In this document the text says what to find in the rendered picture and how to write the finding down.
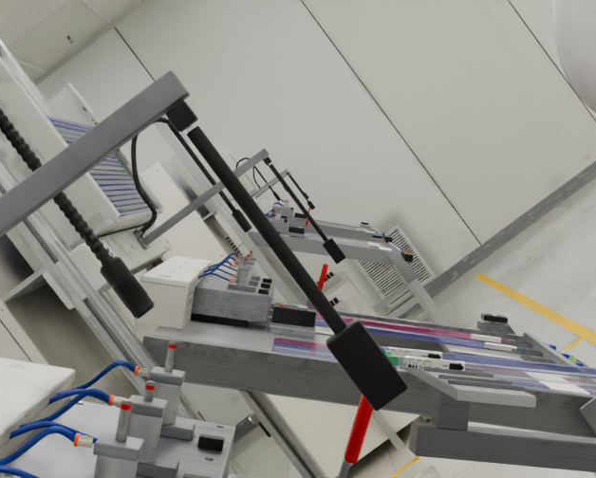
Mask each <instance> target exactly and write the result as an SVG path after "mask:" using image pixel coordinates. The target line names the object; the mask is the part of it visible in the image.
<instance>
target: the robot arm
mask: <svg viewBox="0 0 596 478"><path fill-rule="evenodd" d="M551 14H552V24H553V33H554V39H555V44H556V48H557V53H558V57H559V60H560V64H561V66H562V68H563V71H564V73H565V75H566V77H567V79H568V82H569V84H570V86H571V87H572V89H573V90H574V92H575V93H576V94H577V96H578V97H579V98H580V99H581V100H582V101H583V102H584V103H585V104H586V105H587V106H588V107H589V108H590V109H591V110H592V111H594V112H595V113H596V0H551Z"/></svg>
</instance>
